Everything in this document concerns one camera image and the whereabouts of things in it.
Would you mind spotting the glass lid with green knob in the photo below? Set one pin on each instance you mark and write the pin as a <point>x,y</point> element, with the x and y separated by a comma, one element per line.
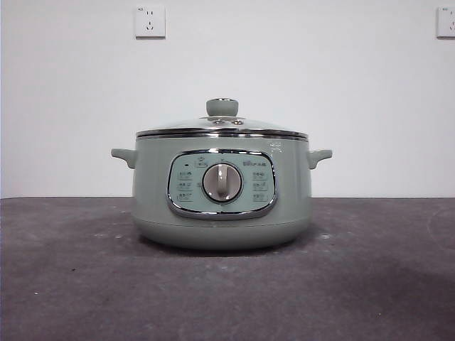
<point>220,124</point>

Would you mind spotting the pale green electric pot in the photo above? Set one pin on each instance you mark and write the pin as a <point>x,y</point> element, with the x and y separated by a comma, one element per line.
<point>153,220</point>

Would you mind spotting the white wall socket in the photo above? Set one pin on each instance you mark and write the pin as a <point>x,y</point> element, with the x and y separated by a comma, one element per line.
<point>150,22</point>
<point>446,22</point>

